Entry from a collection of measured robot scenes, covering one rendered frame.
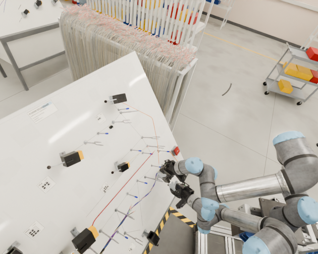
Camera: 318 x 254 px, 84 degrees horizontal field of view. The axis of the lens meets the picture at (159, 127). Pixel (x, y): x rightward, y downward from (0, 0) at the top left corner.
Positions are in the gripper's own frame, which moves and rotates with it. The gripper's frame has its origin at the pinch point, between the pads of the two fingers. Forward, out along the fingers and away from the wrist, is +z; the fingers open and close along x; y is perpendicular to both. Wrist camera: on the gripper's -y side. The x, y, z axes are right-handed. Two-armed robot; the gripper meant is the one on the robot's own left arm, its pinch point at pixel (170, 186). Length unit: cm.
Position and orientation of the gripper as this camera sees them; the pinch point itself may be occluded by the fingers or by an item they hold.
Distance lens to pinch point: 129.1
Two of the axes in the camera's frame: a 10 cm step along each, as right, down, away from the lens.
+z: -5.5, -2.3, 8.0
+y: 1.5, -9.7, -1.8
